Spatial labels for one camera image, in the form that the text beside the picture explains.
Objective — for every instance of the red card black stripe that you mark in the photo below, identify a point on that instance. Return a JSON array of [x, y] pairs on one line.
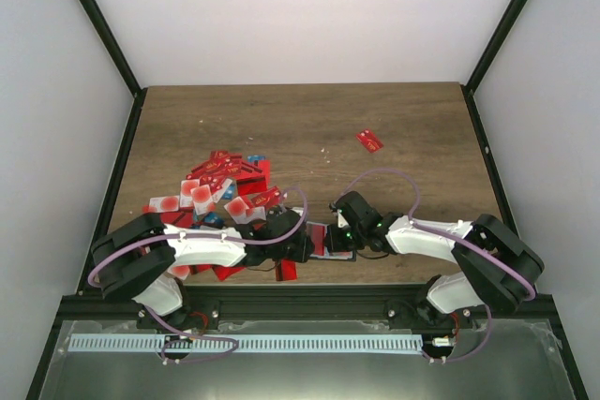
[[286, 271]]

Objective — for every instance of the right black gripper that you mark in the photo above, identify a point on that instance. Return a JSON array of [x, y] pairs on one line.
[[333, 243]]

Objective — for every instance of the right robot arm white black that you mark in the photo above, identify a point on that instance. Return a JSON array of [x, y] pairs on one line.
[[496, 269]]

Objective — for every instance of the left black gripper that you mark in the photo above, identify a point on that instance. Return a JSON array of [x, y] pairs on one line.
[[302, 255]]

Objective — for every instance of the blue card top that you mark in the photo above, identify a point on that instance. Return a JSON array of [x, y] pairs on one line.
[[254, 158]]

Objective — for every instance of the lone red VIP card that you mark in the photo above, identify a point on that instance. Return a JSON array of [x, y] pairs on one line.
[[369, 141]]

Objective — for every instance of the white red circle card left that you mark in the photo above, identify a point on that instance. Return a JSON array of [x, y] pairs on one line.
[[166, 204]]

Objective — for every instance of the red VIP card top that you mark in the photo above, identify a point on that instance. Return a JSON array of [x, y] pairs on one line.
[[209, 167]]

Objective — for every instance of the red VIP card centre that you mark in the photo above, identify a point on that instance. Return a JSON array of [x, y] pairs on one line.
[[267, 199]]

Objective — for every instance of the black aluminium frame rail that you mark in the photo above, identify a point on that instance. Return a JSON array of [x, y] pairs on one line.
[[234, 303]]

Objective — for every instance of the black leather card holder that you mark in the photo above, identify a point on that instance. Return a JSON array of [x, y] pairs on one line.
[[326, 256]]

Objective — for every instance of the white red circle card centre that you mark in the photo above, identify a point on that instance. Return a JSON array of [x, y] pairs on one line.
[[239, 209]]

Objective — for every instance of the light blue slotted cable duct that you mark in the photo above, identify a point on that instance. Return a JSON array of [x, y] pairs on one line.
[[250, 343]]

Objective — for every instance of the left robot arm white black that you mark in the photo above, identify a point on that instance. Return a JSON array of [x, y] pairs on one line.
[[137, 261]]

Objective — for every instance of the white red circle card upper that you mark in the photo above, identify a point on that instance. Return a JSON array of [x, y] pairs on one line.
[[202, 199]]

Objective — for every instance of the white red circle card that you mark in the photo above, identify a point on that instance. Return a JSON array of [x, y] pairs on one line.
[[202, 199], [239, 209], [166, 204]]

